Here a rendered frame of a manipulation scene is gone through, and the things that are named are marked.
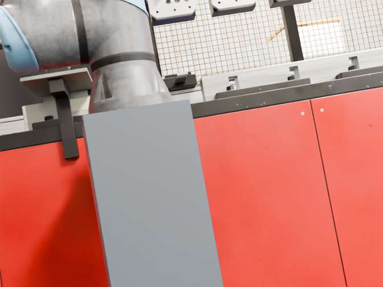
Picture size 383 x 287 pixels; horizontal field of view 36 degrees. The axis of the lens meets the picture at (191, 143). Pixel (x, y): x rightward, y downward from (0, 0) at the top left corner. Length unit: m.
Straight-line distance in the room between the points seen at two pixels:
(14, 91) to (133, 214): 1.57
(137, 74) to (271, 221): 0.88
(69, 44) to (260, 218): 0.93
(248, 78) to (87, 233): 0.70
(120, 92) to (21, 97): 1.48
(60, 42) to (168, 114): 0.22
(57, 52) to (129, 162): 0.23
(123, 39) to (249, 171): 0.83
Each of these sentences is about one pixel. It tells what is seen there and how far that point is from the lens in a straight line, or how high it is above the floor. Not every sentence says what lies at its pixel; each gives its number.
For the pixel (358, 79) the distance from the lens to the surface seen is 1.89.
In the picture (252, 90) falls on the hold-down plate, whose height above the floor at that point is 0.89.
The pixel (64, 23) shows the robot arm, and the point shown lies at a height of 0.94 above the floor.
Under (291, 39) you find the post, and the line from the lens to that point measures 2.79.
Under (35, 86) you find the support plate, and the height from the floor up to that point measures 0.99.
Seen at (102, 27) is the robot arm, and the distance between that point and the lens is 1.05.
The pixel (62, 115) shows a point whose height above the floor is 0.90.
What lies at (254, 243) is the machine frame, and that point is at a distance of 1.77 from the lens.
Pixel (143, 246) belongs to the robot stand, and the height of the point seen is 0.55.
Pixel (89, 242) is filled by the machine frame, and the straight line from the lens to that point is 1.75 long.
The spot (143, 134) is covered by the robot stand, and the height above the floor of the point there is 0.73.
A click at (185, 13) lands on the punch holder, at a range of 1.94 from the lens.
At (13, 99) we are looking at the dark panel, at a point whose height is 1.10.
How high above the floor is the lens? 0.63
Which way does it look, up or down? 4 degrees up
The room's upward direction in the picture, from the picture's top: 10 degrees counter-clockwise
